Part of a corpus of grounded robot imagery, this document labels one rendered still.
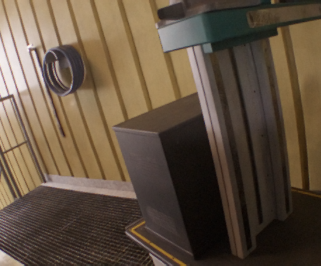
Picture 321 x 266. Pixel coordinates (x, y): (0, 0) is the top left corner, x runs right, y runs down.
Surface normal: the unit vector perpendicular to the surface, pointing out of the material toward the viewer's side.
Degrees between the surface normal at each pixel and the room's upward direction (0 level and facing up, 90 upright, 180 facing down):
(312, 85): 91
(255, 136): 90
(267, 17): 90
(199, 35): 90
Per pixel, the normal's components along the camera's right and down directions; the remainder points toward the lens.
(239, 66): 0.57, 0.10
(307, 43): -0.55, 0.39
